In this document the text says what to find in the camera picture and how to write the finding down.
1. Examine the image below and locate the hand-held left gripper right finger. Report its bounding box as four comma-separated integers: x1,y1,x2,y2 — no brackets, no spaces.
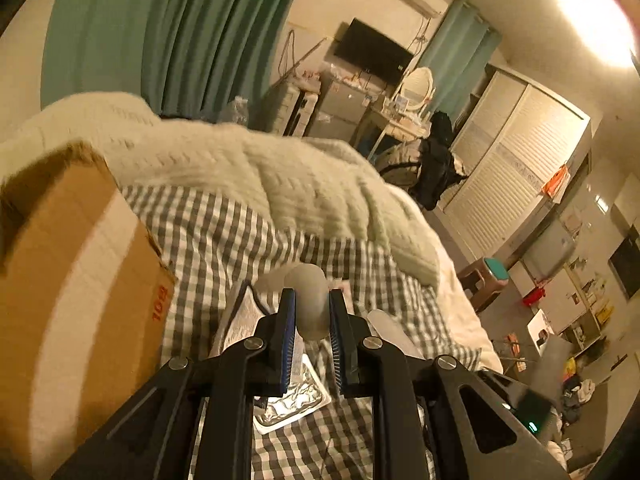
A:
327,287,573,480

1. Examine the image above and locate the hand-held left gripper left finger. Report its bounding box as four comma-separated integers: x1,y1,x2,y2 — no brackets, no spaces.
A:
50,287,299,480

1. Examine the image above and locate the translucent white plastic bottle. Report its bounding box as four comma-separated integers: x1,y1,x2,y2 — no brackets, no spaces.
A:
284,264,332,341

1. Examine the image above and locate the brown cardboard box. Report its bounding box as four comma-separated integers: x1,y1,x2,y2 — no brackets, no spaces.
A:
0,140,178,480

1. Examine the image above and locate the dark blue-edged packet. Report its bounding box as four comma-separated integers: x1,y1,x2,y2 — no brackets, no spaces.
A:
207,280,281,361

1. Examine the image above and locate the white sachet with red label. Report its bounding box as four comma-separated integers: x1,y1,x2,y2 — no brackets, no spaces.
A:
327,277,357,313

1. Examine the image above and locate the white oblong object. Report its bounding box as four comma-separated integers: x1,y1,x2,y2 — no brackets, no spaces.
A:
367,309,426,358

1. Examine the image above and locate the silver foil packet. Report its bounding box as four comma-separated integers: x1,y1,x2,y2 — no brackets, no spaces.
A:
252,345,333,436

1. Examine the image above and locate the white duvet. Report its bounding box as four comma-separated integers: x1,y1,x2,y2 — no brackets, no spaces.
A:
435,240,503,376

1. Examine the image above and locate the grey white checked blanket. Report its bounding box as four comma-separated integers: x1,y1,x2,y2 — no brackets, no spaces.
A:
120,182,483,480

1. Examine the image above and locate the white low cabinet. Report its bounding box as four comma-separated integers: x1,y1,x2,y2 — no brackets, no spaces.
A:
520,220,616,341

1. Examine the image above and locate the stool with teal seat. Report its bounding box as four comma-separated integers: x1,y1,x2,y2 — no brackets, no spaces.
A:
457,256,511,313

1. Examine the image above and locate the cream fluffy blanket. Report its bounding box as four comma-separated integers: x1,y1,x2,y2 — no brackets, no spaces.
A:
0,91,441,286

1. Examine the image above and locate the beige puffer jacket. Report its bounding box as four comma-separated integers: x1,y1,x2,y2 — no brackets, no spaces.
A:
375,140,426,188

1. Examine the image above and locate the black jacket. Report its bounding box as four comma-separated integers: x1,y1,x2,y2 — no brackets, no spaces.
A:
412,111,471,211

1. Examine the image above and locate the white dressing table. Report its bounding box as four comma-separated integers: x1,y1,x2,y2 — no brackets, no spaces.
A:
357,105,433,161

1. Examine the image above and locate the orange hanging bag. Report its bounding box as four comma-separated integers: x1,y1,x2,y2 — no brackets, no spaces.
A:
541,162,572,206

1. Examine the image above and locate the white plastic drawer unit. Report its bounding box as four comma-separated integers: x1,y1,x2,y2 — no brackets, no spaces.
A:
272,82,318,136

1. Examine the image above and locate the clear plastic bag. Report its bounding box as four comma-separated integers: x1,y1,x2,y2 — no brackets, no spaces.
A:
227,95,251,126

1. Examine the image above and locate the small silver fridge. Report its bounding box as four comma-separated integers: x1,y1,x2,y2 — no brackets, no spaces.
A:
307,72,373,143

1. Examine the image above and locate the white louvred wardrobe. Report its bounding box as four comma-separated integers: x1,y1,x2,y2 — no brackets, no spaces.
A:
440,67,593,263

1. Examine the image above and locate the oval white vanity mirror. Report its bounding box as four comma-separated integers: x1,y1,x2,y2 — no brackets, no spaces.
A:
395,66,435,116

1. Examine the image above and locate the black television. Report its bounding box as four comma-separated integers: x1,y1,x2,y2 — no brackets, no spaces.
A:
332,17,416,88

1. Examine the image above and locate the narrow green curtain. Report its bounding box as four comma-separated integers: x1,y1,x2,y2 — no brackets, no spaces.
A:
415,0,503,126

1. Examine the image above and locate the wide green curtain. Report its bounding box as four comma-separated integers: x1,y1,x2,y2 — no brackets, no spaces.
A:
40,0,313,121

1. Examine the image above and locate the round ceiling lamp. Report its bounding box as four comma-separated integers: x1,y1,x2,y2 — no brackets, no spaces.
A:
555,0,640,68

